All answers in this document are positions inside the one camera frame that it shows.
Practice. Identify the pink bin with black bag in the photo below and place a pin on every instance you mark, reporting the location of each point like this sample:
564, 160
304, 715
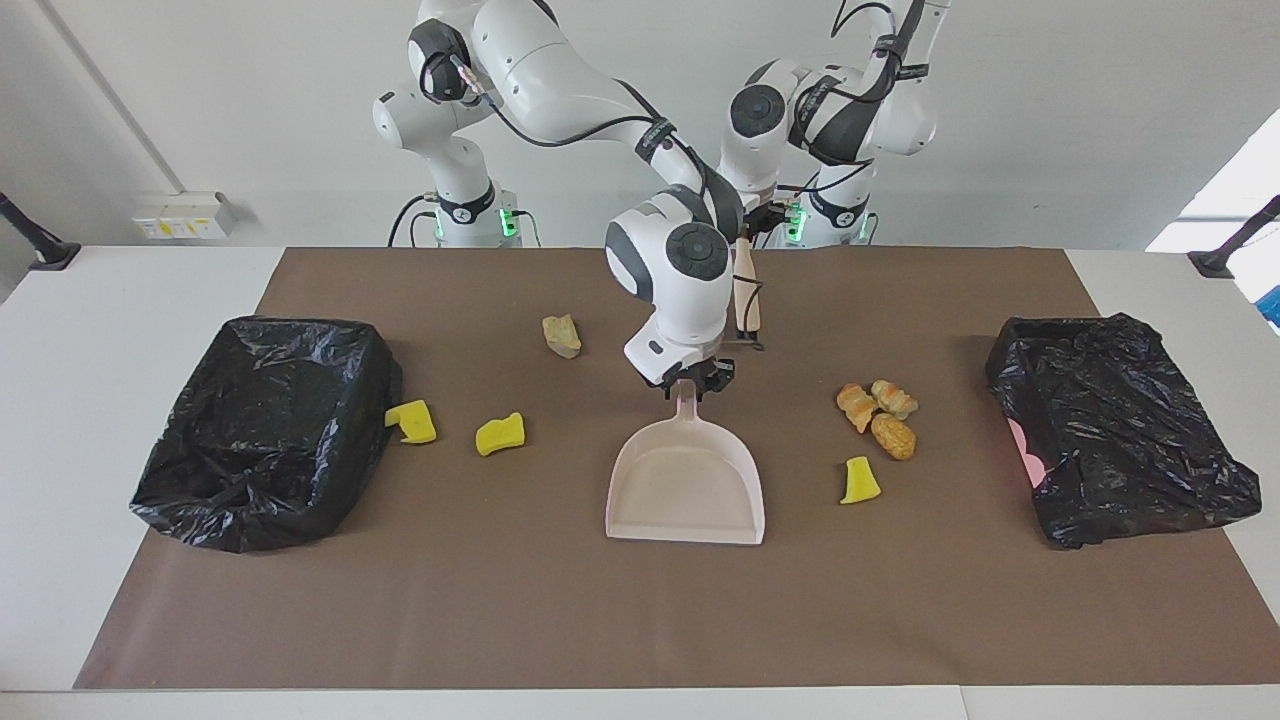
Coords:
1120, 430

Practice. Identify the beige plastic dustpan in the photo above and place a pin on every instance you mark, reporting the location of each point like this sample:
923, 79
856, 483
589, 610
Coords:
685, 480

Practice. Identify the pale yellow foam chunk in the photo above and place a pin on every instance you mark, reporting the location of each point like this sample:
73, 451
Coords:
562, 336

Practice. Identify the blue object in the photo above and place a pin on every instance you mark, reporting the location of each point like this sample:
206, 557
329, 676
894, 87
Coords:
1272, 305

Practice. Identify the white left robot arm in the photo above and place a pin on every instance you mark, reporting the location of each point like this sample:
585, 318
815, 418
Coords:
880, 110

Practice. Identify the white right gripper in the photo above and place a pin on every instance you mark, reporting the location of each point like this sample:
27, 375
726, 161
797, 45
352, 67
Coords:
660, 352

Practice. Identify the toy croissant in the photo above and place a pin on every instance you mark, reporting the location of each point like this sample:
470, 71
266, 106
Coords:
893, 397
857, 405

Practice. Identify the black camera stand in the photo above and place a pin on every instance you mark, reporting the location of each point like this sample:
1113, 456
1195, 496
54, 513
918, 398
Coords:
1225, 255
40, 245

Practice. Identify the brown toy bread loaf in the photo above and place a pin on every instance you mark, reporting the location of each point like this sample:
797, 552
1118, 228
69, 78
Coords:
893, 437

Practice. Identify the yellow sponge piece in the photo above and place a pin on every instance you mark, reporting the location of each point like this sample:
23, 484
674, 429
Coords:
415, 422
858, 482
500, 434

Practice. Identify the beige hand brush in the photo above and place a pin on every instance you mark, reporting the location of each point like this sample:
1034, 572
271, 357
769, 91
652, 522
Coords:
747, 290

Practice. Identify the brown table mat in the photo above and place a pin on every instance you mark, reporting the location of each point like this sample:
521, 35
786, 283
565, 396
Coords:
600, 620

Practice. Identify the black bag-lined bin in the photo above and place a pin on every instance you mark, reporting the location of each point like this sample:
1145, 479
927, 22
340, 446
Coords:
270, 430

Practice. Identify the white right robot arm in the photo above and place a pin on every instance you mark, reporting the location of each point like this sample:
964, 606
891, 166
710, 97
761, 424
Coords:
530, 60

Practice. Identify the white wall socket box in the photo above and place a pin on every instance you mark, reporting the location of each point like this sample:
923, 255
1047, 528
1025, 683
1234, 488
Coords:
185, 215

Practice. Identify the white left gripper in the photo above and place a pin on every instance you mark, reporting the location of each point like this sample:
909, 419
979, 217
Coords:
766, 214

